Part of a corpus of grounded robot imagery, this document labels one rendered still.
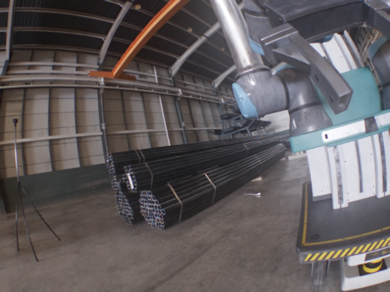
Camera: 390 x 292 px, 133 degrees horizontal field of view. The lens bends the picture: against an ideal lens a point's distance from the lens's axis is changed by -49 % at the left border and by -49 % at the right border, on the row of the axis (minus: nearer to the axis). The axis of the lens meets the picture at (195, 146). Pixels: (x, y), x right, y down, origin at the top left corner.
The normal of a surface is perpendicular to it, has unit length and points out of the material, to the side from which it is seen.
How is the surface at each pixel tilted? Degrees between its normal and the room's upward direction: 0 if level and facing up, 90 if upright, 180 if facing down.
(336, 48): 90
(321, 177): 90
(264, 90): 100
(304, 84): 90
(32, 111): 90
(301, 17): 155
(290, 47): 67
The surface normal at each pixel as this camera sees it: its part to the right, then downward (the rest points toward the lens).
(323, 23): 0.11, 0.87
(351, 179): -0.59, 0.07
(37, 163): 0.72, -0.22
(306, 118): -0.73, -0.23
